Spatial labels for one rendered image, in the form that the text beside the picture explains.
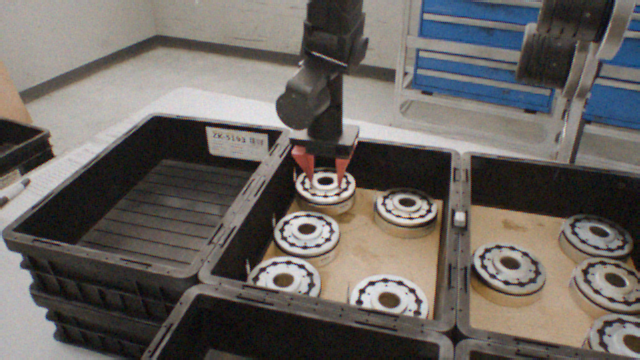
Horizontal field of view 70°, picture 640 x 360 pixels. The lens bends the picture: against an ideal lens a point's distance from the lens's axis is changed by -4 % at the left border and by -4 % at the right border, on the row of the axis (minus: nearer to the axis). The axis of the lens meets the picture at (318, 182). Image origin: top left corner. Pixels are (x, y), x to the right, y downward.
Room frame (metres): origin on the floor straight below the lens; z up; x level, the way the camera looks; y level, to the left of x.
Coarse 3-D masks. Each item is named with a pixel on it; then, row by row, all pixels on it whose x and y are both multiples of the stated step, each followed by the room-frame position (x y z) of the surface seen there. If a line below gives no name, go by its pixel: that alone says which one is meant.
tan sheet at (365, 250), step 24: (360, 192) 0.71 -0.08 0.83; (336, 216) 0.64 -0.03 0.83; (360, 216) 0.64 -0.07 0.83; (360, 240) 0.58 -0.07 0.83; (384, 240) 0.58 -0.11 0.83; (408, 240) 0.58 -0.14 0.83; (432, 240) 0.58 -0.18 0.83; (336, 264) 0.52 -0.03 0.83; (360, 264) 0.52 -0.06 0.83; (384, 264) 0.52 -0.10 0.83; (408, 264) 0.52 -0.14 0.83; (432, 264) 0.52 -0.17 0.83; (336, 288) 0.47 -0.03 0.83; (432, 288) 0.47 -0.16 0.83; (432, 312) 0.43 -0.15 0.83
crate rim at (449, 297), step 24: (288, 144) 0.71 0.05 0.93; (384, 144) 0.72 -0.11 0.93; (408, 144) 0.71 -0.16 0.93; (456, 168) 0.64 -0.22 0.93; (456, 192) 0.57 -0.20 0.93; (240, 216) 0.51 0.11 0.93; (456, 240) 0.46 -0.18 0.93; (216, 264) 0.42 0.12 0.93; (456, 264) 0.42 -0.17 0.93; (240, 288) 0.38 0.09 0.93; (264, 288) 0.38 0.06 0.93; (456, 288) 0.38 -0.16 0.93; (360, 312) 0.34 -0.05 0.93; (384, 312) 0.34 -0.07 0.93
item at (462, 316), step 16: (464, 160) 0.66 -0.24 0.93; (496, 160) 0.67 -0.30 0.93; (512, 160) 0.66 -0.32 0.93; (528, 160) 0.66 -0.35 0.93; (544, 160) 0.66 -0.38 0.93; (464, 176) 0.61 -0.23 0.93; (608, 176) 0.62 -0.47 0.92; (624, 176) 0.62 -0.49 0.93; (464, 192) 0.57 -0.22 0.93; (464, 208) 0.53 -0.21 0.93; (464, 240) 0.46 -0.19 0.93; (464, 256) 0.43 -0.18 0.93; (464, 272) 0.42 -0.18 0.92; (464, 288) 0.39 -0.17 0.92; (464, 304) 0.35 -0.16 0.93; (464, 320) 0.33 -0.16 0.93; (464, 336) 0.31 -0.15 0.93; (480, 336) 0.31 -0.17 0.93; (496, 336) 0.31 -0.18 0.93; (512, 336) 0.31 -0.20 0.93; (560, 352) 0.29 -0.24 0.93; (576, 352) 0.29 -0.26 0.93; (592, 352) 0.29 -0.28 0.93; (608, 352) 0.29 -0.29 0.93
